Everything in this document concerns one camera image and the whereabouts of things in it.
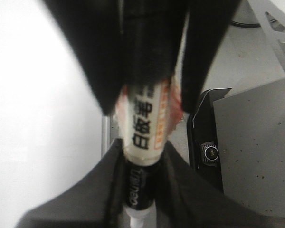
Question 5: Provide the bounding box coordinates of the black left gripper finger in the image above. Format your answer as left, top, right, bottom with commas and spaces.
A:
16, 139, 125, 228
155, 142, 285, 228
44, 0, 130, 115
181, 0, 240, 113

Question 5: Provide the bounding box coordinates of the black whiteboard marker pen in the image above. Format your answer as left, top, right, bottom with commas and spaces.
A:
114, 14, 183, 228

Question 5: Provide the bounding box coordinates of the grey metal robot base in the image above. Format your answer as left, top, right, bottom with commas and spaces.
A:
214, 0, 285, 219

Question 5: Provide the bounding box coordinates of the white whiteboard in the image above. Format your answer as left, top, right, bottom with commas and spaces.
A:
0, 0, 102, 228

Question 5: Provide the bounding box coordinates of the black cable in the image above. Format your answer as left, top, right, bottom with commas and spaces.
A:
230, 20, 262, 28

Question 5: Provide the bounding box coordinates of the black camera module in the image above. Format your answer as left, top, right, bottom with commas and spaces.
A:
187, 87, 231, 193

